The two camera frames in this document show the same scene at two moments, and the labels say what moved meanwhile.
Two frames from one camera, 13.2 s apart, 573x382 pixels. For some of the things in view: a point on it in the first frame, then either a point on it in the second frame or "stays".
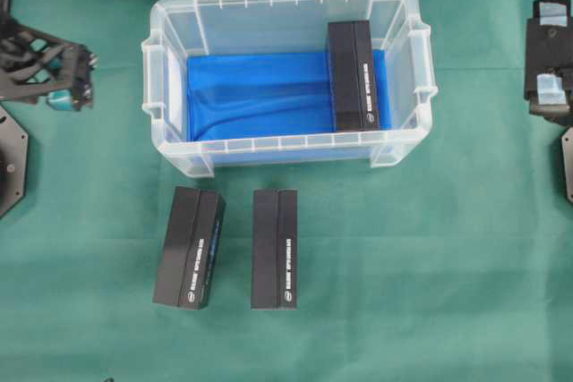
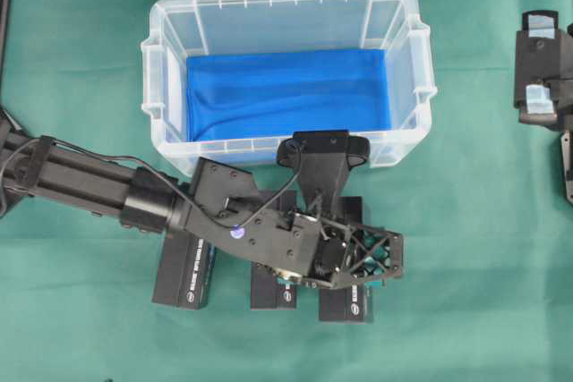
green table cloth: [454, 264] stays
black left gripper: [32, 62] -> [347, 255]
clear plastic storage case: [337, 72] stays
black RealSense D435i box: [353, 74] -> [352, 303]
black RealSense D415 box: [191, 242] stays
